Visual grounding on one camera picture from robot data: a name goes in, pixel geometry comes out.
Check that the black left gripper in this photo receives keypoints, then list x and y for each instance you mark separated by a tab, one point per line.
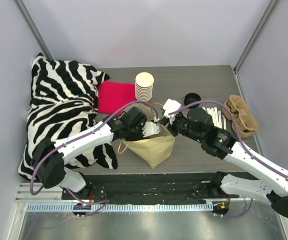
139	133

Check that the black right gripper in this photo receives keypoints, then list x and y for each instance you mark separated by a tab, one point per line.
170	125

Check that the brown paper bag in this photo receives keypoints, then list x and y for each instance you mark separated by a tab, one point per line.
153	150

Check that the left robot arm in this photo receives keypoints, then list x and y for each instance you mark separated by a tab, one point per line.
50	158

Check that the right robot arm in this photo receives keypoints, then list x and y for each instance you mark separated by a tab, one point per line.
271	181

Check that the black spare cup lid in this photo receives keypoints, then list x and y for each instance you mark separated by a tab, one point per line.
191	98

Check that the pink folded cloth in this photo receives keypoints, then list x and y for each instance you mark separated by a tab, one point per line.
114	95

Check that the white wrapped straw bundle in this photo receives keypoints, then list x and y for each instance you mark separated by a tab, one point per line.
218	119

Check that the stack of brown paper cups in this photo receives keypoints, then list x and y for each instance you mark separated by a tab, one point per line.
144	86

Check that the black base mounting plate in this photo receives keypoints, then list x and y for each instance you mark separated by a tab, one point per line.
152	189

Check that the brown pulp cup carrier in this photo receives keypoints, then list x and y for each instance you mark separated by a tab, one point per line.
247	126

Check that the zebra print pillow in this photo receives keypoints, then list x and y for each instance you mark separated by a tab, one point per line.
63	102

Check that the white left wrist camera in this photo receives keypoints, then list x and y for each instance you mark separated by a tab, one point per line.
151	130

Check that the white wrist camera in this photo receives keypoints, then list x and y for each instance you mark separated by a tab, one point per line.
151	130
170	107

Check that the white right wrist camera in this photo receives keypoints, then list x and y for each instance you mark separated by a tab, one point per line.
170	107

